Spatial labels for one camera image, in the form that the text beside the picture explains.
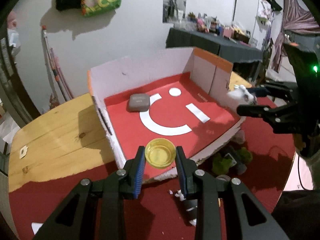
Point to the clear plastic small box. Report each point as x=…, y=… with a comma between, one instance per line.
x=229, y=157

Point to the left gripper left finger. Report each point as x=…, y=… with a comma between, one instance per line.
x=97, y=204

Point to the dark cloth covered table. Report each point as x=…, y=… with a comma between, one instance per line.
x=246, y=60

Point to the pink curtain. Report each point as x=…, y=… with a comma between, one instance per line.
x=297, y=20

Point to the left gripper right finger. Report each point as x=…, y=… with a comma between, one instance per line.
x=245, y=216

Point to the white cabinet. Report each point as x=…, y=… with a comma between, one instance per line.
x=254, y=18

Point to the wall mirror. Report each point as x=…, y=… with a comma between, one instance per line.
x=173, y=10

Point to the red table cloth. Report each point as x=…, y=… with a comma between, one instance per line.
x=50, y=155

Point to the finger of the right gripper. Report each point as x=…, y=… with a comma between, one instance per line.
x=281, y=119
x=270, y=90

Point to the orange cardboard box tray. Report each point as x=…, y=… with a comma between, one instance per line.
x=188, y=102

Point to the white square smart device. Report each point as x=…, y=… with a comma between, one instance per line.
x=35, y=227

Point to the orange handled broom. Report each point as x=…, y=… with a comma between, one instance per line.
x=56, y=69

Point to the green fluffy ball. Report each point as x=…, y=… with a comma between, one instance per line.
x=244, y=155
x=221, y=166

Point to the white fluffy plush toy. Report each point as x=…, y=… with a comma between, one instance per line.
x=240, y=96

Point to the yellow plastic cup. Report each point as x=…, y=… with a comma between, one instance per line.
x=160, y=153

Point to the grey rounded case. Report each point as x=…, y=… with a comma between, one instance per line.
x=138, y=103

